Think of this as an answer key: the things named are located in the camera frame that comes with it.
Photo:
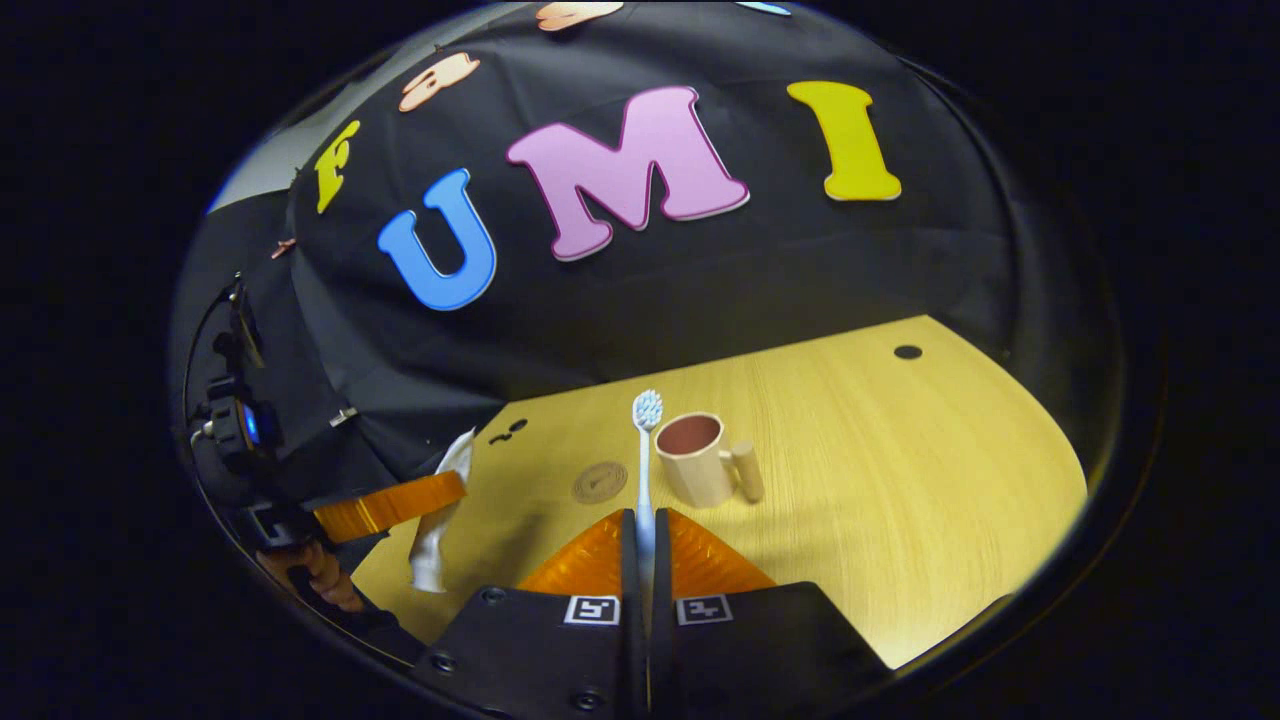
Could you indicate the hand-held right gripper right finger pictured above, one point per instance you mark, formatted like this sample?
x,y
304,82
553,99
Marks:
x,y
659,570

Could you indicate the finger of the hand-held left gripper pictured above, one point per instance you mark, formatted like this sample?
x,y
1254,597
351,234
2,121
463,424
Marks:
x,y
390,505

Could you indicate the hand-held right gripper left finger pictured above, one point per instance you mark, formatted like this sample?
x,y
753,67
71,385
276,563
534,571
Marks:
x,y
629,570

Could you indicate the white toothpaste tube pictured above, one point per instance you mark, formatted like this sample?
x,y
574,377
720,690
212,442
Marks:
x,y
432,555

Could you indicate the white toothbrush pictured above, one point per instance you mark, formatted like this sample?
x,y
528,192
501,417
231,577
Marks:
x,y
645,480

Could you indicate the round cork coaster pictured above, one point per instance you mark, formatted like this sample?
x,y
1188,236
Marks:
x,y
600,483

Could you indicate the beige cup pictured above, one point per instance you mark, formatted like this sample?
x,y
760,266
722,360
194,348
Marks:
x,y
700,480

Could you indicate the small silver clip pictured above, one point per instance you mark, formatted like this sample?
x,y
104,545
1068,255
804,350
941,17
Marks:
x,y
343,416

